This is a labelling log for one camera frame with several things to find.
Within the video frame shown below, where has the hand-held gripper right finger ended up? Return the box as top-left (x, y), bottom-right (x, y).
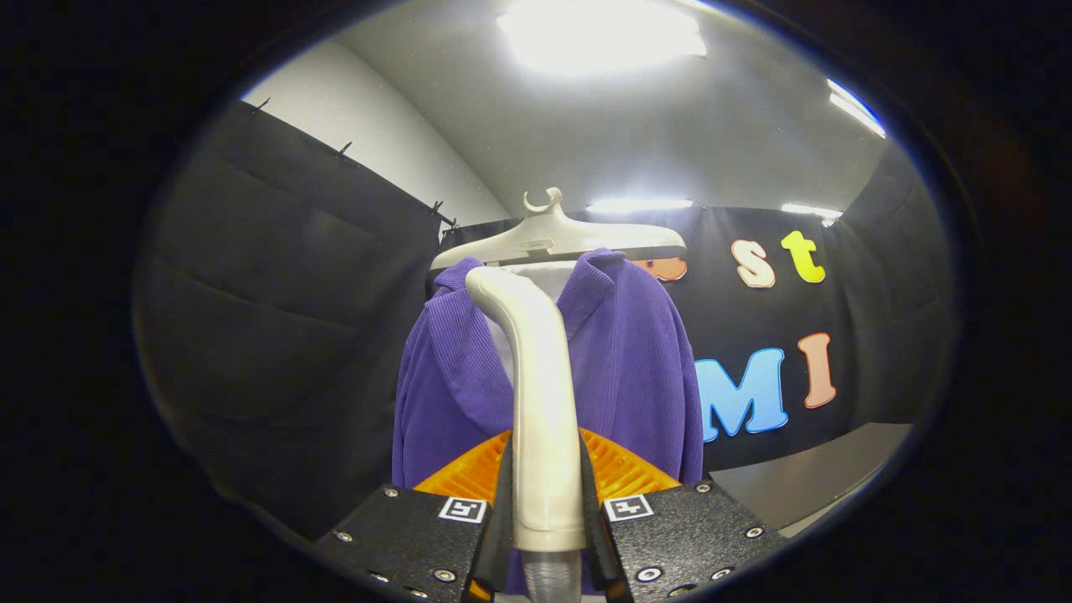
top-left (578, 427), bottom-right (788, 603)

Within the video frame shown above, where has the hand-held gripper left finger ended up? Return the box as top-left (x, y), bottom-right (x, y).
top-left (314, 430), bottom-right (514, 603)

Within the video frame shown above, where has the white garment steamer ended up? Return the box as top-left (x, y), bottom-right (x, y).
top-left (465, 266), bottom-right (587, 603)

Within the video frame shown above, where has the purple jacket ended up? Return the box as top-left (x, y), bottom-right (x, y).
top-left (392, 249), bottom-right (704, 595)

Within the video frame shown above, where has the white clothes hanger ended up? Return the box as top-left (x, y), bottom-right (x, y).
top-left (430, 188), bottom-right (688, 271)

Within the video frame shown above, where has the grey cabinet with dark top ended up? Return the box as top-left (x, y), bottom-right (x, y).
top-left (710, 423), bottom-right (912, 537)

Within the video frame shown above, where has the black backdrop cloth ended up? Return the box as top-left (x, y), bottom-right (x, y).
top-left (132, 100), bottom-right (956, 541)

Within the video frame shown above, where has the long strip ceiling light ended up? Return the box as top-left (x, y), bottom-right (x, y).
top-left (586, 198), bottom-right (694, 214)

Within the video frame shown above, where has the small ceiling light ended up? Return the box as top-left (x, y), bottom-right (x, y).
top-left (781, 203), bottom-right (843, 227)

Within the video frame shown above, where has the large ceiling light panel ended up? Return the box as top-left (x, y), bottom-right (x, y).
top-left (498, 0), bottom-right (707, 76)

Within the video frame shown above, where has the double ceiling light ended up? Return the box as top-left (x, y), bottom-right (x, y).
top-left (827, 80), bottom-right (887, 139)

